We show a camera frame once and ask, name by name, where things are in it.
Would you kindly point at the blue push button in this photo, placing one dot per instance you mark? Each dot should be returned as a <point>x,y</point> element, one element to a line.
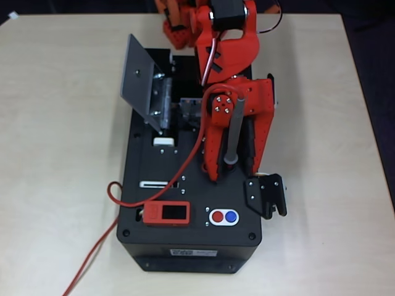
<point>231,216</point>

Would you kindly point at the red push button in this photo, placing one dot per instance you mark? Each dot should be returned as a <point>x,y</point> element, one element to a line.
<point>218,216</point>

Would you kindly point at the white slider knob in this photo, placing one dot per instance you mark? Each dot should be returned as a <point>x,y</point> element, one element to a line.
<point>163,142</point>

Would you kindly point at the white label sticker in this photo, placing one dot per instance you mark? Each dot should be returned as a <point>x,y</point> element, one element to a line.
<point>194,253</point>

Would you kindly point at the slot slider with black knob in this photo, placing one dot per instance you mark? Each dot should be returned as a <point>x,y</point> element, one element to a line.
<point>151,184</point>

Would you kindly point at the small terminal circuit board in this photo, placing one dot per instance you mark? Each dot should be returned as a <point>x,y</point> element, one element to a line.
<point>189,108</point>

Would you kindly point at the black corner block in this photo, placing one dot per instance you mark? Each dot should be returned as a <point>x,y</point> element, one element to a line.
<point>160,58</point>

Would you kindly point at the orange plastic piece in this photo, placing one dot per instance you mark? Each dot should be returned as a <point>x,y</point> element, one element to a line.
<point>274,10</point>

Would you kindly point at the red and blue buttons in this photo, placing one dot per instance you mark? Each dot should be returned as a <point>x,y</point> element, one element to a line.
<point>210,212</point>

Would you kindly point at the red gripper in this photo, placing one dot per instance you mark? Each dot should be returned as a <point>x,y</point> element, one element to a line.
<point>257,100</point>

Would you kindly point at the red display module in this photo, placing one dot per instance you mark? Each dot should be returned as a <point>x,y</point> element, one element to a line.
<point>152,212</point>

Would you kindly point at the black task board box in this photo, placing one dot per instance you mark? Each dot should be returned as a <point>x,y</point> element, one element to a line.
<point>191,216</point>

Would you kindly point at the grey hinged door panel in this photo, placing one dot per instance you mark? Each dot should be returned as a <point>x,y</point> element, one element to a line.
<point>135,86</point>

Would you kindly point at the small white scrap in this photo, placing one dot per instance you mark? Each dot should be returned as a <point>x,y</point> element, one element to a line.
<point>13,15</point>

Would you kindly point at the red robot arm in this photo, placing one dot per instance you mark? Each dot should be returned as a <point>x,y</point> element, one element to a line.
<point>237,52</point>

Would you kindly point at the grey test probe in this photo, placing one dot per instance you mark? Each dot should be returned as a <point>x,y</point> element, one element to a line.
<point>235,129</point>

